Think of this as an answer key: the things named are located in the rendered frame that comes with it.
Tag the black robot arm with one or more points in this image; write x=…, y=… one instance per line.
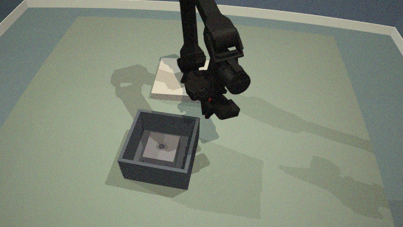
x=219, y=35

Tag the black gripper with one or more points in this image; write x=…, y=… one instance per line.
x=219, y=104

